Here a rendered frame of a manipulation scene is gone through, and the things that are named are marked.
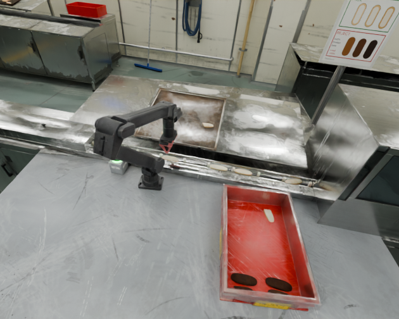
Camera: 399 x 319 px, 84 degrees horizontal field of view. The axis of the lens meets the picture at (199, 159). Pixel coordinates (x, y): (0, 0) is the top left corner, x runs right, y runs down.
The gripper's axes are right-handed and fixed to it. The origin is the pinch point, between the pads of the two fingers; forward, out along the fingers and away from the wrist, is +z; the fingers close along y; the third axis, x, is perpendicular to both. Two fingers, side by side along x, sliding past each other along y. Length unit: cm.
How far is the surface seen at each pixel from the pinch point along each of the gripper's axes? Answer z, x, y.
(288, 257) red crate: 11, -64, -43
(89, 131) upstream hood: 0.8, 48.3, 2.7
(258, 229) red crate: 11, -52, -32
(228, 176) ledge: 6.6, -35.2, -6.6
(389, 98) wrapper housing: -38, -101, 20
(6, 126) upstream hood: 1, 93, -7
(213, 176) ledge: 6.6, -27.2, -8.3
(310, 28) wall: -6, -141, 370
